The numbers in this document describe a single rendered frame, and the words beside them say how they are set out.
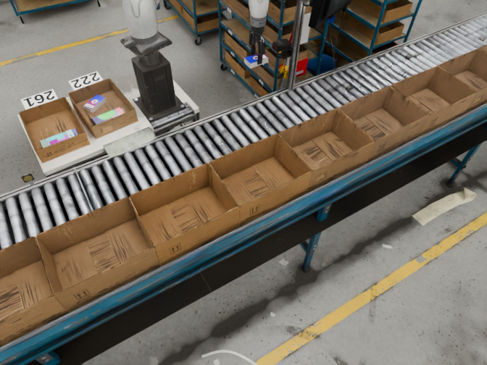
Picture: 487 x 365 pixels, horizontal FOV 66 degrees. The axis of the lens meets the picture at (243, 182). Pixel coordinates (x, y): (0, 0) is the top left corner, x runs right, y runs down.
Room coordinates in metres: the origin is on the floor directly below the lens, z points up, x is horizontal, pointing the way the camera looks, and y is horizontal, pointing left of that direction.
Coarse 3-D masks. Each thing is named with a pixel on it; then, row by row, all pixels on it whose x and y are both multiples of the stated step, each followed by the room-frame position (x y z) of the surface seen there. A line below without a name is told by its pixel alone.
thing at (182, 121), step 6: (186, 114) 1.88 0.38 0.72; (192, 114) 1.88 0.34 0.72; (198, 114) 1.91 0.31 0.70; (174, 120) 1.83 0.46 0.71; (180, 120) 1.83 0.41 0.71; (186, 120) 1.85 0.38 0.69; (162, 126) 1.77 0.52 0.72; (168, 126) 1.78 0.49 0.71; (174, 126) 1.80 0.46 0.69; (180, 126) 2.11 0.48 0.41; (156, 132) 1.74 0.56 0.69; (162, 132) 2.30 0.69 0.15; (96, 156) 1.50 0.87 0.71; (84, 162) 1.47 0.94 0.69; (66, 168) 1.40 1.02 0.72; (54, 174) 1.36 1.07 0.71
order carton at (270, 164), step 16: (256, 144) 1.32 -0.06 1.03; (272, 144) 1.37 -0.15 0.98; (224, 160) 1.22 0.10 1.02; (240, 160) 1.27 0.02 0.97; (256, 160) 1.32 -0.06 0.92; (272, 160) 1.34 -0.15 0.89; (288, 160) 1.28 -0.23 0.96; (224, 176) 1.22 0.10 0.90; (240, 176) 1.23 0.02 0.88; (256, 176) 1.24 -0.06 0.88; (272, 176) 1.23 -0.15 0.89; (288, 176) 1.24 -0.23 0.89; (304, 176) 1.12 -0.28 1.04; (240, 192) 1.13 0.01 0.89; (256, 192) 1.13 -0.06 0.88; (272, 192) 1.02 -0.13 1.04; (288, 192) 1.07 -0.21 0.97; (304, 192) 1.13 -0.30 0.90; (240, 208) 0.93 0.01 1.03; (256, 208) 0.98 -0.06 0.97; (272, 208) 1.03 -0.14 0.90; (240, 224) 0.93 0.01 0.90
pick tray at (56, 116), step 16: (32, 112) 1.75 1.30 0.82; (48, 112) 1.80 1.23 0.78; (64, 112) 1.83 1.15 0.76; (32, 128) 1.68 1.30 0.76; (48, 128) 1.68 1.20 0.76; (64, 128) 1.68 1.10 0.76; (80, 128) 1.69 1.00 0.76; (32, 144) 1.46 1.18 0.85; (64, 144) 1.49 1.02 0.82; (80, 144) 1.53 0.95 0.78; (48, 160) 1.42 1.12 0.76
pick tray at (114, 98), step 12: (96, 84) 2.02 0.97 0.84; (108, 84) 2.06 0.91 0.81; (72, 96) 1.92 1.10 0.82; (84, 96) 1.96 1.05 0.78; (108, 96) 2.00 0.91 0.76; (120, 96) 1.96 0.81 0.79; (108, 108) 1.88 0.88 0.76; (132, 108) 1.81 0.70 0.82; (84, 120) 1.72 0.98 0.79; (108, 120) 1.67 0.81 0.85; (120, 120) 1.71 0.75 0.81; (132, 120) 1.75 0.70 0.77; (96, 132) 1.62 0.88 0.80; (108, 132) 1.66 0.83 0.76
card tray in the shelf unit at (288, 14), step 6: (270, 0) 2.99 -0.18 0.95; (276, 0) 2.99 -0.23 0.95; (288, 0) 3.00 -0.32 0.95; (294, 0) 3.01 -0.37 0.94; (270, 6) 2.77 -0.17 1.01; (276, 6) 2.91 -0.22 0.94; (288, 6) 2.91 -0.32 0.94; (294, 6) 2.90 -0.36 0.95; (270, 12) 2.77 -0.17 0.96; (276, 12) 2.70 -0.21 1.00; (288, 12) 2.69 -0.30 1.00; (294, 12) 2.72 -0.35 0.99; (306, 12) 2.77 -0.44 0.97; (276, 18) 2.69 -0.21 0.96; (288, 18) 2.70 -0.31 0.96; (294, 18) 2.72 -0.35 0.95
